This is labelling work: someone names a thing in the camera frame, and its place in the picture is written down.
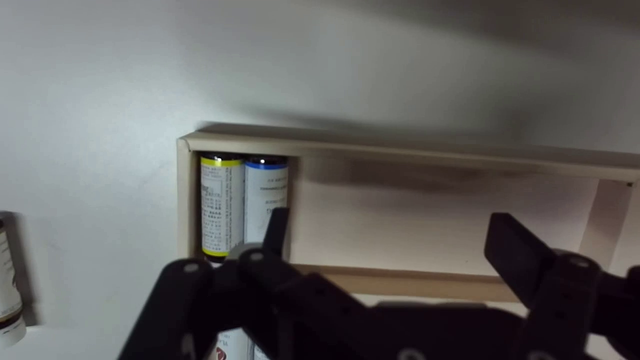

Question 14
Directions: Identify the small bottle with blue cap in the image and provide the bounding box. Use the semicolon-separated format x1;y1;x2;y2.
240;154;292;248

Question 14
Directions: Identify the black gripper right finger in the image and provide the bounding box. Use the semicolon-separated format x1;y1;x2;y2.
482;210;640;360

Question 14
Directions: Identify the small bottle with yellow cap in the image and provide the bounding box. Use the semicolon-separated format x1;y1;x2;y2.
199;151;246;262

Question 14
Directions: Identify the wooden two-compartment tray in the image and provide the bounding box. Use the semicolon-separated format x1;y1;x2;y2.
175;120;640;360

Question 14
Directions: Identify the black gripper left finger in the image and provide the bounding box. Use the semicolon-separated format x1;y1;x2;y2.
118;205;366;360

